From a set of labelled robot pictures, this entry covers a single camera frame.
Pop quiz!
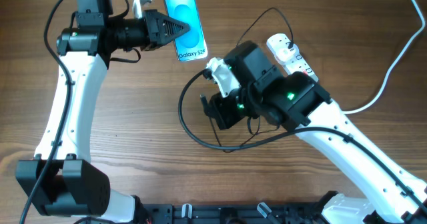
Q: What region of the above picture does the black charging cable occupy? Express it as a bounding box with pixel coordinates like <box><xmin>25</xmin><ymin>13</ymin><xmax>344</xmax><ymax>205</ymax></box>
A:
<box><xmin>199</xmin><ymin>7</ymin><xmax>296</xmax><ymax>153</ymax></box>

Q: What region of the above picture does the blue Galaxy smartphone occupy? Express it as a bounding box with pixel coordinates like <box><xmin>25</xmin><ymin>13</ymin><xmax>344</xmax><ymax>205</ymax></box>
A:
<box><xmin>164</xmin><ymin>0</ymin><xmax>207</xmax><ymax>62</ymax></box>

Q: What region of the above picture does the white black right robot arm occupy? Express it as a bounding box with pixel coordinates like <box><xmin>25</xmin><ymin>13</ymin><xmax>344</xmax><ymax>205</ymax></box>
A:
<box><xmin>203</xmin><ymin>41</ymin><xmax>426</xmax><ymax>223</ymax></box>

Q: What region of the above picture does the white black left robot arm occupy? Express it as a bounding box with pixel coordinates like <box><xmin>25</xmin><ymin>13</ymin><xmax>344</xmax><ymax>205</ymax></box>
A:
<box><xmin>15</xmin><ymin>9</ymin><xmax>189</xmax><ymax>223</ymax></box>

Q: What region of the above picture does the white charger adapter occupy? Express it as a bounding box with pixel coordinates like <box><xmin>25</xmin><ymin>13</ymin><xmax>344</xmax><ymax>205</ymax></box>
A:
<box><xmin>274</xmin><ymin>45</ymin><xmax>299</xmax><ymax>65</ymax></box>

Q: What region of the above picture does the white power strip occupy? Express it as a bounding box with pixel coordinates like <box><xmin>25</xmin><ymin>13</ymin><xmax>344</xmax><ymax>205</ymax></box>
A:
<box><xmin>266</xmin><ymin>33</ymin><xmax>319</xmax><ymax>82</ymax></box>

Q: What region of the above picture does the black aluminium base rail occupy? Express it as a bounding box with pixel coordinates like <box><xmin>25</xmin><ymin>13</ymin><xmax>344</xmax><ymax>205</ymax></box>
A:
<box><xmin>134</xmin><ymin>203</ymin><xmax>326</xmax><ymax>224</ymax></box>

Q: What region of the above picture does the white power strip cord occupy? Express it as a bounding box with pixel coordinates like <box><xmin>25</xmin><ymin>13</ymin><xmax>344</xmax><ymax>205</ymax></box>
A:
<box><xmin>342</xmin><ymin>0</ymin><xmax>427</xmax><ymax>115</ymax></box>

